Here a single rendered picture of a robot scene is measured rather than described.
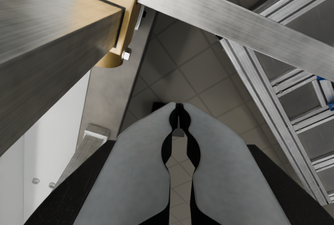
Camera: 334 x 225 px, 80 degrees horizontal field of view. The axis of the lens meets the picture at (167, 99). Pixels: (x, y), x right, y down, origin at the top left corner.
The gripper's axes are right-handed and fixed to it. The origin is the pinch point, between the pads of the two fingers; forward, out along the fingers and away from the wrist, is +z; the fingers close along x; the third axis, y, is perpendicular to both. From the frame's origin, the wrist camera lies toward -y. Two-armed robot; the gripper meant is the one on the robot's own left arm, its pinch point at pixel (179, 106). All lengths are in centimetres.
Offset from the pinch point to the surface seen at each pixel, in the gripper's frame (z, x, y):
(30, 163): 30, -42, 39
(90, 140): 18.1, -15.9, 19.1
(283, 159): 92, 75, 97
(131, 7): 8.6, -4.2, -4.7
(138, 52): 21.9, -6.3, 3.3
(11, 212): 25, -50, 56
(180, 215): 92, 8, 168
